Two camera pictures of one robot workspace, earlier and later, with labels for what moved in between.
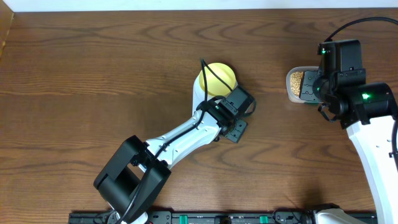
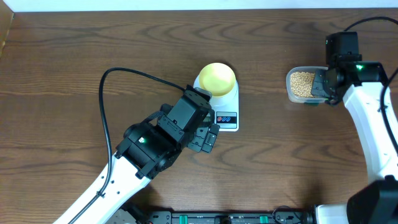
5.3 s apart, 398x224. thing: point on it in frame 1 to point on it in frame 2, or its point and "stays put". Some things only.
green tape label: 312,104 stays put
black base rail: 291,217 stays put
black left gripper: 240,128 to 201,129
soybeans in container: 296,79 stays put
